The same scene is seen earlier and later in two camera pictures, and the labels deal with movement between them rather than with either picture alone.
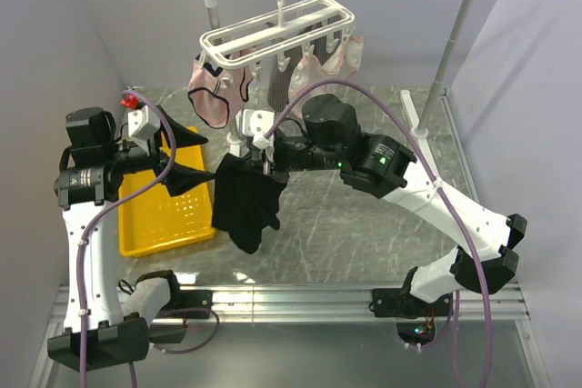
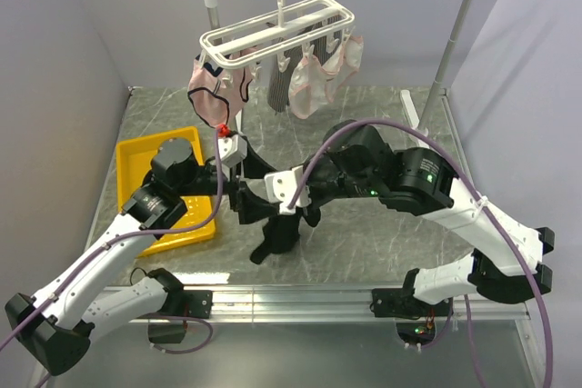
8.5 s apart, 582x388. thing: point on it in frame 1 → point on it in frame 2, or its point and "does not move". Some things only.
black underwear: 245,199 → 253,205
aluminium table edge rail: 326,303 does not move
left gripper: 180,177 → 255,167
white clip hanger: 291,26 does not move
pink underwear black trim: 215,93 does not move
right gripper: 265,160 → 316,199
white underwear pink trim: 309,71 does not move
